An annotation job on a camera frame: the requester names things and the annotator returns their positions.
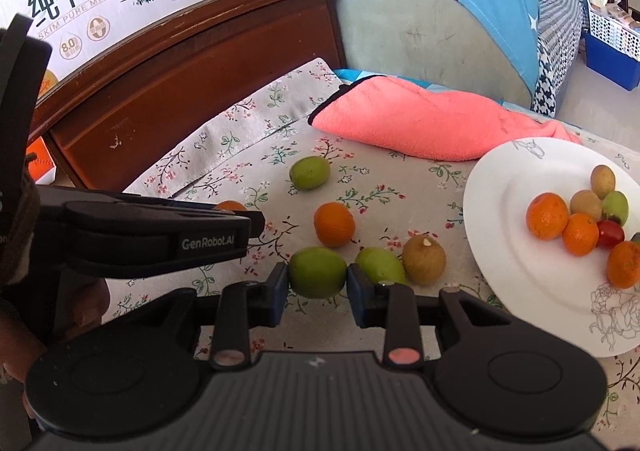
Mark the green jujube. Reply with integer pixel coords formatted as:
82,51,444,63
290,156,331,191
288,246,347,299
355,247,408,284
602,190,629,227

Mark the houndstooth sofa cover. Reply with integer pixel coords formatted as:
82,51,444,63
530,0,587,117

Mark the brown kiwi fruit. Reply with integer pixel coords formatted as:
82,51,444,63
401,234,447,286

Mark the left hand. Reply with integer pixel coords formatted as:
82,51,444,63
0,274,112,382

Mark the brown longan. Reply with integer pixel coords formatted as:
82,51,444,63
570,189,602,221
590,165,616,200

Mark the green sofa armrest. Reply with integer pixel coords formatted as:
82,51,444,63
335,0,532,108

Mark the wooden headboard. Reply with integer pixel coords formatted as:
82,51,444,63
29,0,346,191

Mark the blue plastic bin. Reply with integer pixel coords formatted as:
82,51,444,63
585,33,640,91

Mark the floral tablecloth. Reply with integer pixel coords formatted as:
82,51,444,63
104,59,639,449

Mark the white plastic basket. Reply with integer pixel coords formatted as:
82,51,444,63
586,0,640,61

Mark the pink towel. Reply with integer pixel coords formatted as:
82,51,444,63
308,75,579,162

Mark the white floral plate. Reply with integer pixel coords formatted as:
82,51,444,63
463,138,639,358

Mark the orange box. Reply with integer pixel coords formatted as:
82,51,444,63
27,137,56,185

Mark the red cherry tomato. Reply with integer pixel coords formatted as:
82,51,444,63
597,219,625,251

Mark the orange tangerine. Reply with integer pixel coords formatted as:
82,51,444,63
606,241,640,289
525,192,570,241
562,212,599,257
314,202,356,249
214,200,246,211

